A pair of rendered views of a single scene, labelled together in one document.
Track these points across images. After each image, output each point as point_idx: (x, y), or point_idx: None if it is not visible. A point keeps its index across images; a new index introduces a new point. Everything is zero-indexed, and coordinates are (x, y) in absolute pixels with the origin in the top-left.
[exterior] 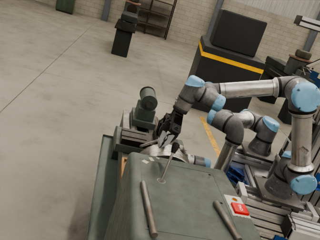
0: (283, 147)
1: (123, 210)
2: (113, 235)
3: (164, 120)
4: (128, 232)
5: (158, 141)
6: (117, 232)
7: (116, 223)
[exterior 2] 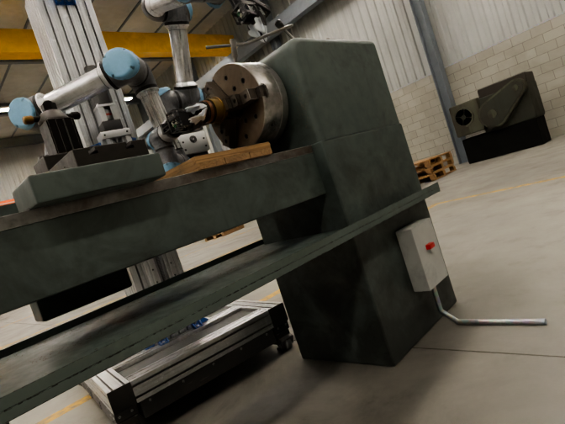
0: (105, 118)
1: (349, 64)
2: (354, 109)
3: (247, 8)
4: (370, 45)
5: (266, 30)
6: (359, 84)
7: (349, 94)
